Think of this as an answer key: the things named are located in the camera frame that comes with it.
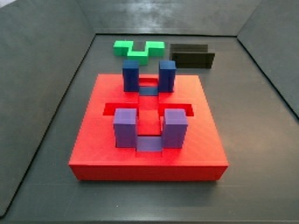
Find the red board base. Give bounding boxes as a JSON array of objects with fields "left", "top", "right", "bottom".
[{"left": 69, "top": 74, "right": 229, "bottom": 181}]

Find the purple U block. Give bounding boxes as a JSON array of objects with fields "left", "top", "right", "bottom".
[{"left": 113, "top": 108, "right": 188, "bottom": 152}]

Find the dark blue U block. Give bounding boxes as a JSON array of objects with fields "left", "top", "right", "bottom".
[{"left": 123, "top": 60, "right": 176, "bottom": 96}]

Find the green zigzag block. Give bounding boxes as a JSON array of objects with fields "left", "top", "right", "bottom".
[{"left": 113, "top": 40, "right": 164, "bottom": 66}]

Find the black angled bracket holder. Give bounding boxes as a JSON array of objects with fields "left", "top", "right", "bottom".
[{"left": 169, "top": 44, "right": 215, "bottom": 69}]

